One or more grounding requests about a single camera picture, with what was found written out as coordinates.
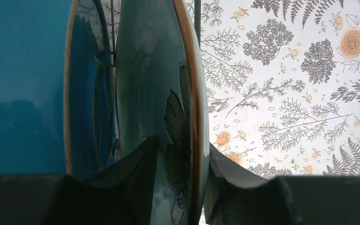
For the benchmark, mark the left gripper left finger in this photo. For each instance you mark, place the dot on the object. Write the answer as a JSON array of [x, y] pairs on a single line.
[[118, 195]]

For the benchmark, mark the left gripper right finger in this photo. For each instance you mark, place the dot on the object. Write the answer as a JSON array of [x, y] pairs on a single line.
[[236, 196]]

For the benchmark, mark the blue dotted plate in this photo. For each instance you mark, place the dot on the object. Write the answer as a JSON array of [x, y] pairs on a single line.
[[88, 91]]

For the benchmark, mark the light green floral plate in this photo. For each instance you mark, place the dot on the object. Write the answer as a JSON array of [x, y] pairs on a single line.
[[161, 91]]

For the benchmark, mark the yellow dotted plate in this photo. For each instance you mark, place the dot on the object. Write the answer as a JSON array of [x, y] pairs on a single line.
[[32, 50]]

